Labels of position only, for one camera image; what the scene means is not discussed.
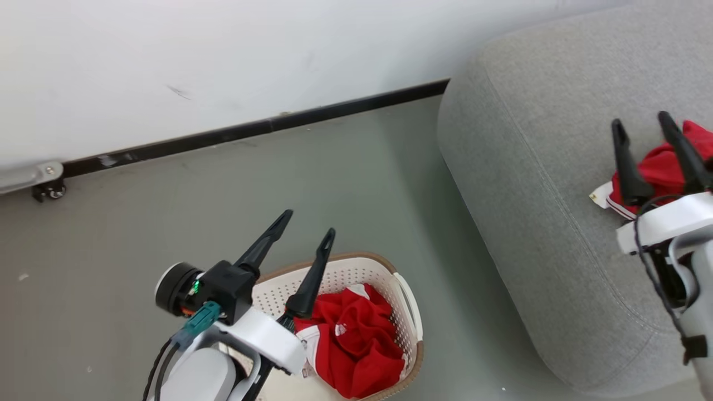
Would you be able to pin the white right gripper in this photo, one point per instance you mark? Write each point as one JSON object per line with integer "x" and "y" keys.
{"x": 674, "y": 220}

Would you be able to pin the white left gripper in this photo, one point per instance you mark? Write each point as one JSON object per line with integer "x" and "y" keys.
{"x": 267, "y": 337}

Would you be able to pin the red garment with white stripes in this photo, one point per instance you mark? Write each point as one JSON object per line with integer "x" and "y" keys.
{"x": 665, "y": 167}

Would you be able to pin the red garment with white logo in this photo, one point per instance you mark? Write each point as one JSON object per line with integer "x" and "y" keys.
{"x": 356, "y": 345}

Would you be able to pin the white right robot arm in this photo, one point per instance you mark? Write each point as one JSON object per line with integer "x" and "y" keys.
{"x": 703, "y": 301}

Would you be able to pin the grey fabric sofa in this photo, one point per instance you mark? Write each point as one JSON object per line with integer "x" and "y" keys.
{"x": 529, "y": 167}

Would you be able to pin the white perforated laundry basket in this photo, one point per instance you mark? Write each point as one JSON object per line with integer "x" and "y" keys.
{"x": 348, "y": 273}

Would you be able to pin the black baseboard strip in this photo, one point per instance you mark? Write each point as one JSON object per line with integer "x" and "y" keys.
{"x": 250, "y": 129}

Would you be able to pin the black caster wheel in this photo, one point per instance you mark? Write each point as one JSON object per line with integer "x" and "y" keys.
{"x": 49, "y": 191}

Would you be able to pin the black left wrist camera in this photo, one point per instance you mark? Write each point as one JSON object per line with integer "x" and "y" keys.
{"x": 228, "y": 287}

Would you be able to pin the grey metal partition frame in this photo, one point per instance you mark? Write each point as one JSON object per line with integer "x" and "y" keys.
{"x": 22, "y": 177}

